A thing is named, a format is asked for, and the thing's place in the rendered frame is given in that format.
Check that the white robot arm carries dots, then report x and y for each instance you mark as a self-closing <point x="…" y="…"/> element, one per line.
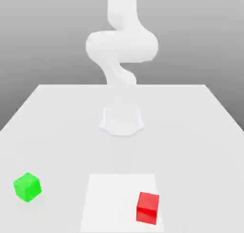
<point x="122" y="46"/>

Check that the small red cube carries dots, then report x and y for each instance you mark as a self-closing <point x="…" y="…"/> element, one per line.
<point x="147" y="207"/>

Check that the small green cube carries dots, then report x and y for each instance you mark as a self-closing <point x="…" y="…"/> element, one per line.
<point x="27" y="187"/>

